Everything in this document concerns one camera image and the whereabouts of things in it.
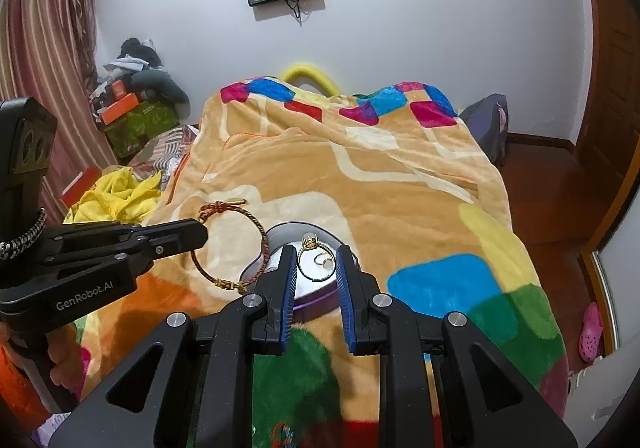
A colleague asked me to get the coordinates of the round silver purple-rimmed box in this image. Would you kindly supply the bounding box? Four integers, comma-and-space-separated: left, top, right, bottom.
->
238, 222, 362, 315

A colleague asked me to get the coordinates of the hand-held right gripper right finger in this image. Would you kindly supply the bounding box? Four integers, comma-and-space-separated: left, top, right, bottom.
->
335, 244, 580, 448

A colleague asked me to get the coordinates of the grey purple backpack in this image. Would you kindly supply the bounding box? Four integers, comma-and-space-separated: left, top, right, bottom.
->
458, 93, 510, 167

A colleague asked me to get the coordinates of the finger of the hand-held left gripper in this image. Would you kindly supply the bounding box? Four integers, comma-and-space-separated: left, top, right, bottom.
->
46, 219, 209, 259
50, 252, 157, 291

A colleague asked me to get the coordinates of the colourful patchwork print blanket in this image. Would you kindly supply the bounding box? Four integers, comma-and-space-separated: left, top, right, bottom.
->
65, 76, 572, 448

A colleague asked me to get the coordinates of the flat orange box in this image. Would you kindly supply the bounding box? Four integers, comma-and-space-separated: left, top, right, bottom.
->
59, 165, 101, 207

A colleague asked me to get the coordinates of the striped patterned cloth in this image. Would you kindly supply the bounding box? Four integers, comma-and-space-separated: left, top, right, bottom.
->
127, 123, 199, 179

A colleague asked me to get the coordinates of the red gold braided bracelet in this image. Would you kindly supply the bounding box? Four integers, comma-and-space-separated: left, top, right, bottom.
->
190, 199, 271, 293

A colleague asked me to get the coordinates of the person's left hand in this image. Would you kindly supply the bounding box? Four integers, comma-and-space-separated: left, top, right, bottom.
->
47, 325, 90, 401

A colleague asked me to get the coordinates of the brown wooden door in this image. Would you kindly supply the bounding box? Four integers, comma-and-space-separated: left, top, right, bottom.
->
574, 0, 640, 210

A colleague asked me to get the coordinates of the white framed panel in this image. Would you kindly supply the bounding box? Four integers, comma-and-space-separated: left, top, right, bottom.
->
581, 208, 640, 365

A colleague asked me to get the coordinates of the gold ring with stone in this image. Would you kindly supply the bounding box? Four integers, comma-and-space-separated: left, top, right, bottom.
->
297, 231, 340, 282

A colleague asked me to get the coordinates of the orange shoe box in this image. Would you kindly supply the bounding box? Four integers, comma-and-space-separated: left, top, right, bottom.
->
97, 92, 141, 125

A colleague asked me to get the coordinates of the black monitor cable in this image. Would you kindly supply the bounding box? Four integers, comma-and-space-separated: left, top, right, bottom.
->
284, 0, 314, 25

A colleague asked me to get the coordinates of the striped pink curtain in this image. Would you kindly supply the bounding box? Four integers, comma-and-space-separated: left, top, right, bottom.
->
0, 0, 119, 225

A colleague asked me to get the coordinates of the silver chain bracelet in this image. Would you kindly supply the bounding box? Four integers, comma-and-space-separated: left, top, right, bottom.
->
0, 207, 47, 262

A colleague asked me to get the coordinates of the yellow cloth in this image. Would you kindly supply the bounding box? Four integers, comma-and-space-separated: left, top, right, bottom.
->
67, 166, 164, 225

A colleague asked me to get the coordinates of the pile of dark clothes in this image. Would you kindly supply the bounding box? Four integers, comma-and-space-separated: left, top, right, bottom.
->
101, 37, 191, 105

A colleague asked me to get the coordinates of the yellow foam tube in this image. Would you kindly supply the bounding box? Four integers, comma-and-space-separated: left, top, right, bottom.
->
280, 60, 339, 95

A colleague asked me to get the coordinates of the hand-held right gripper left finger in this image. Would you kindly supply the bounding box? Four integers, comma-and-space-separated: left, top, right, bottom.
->
47, 244, 298, 448

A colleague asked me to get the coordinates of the pink clog shoe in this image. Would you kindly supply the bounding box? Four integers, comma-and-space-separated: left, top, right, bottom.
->
578, 303, 605, 363

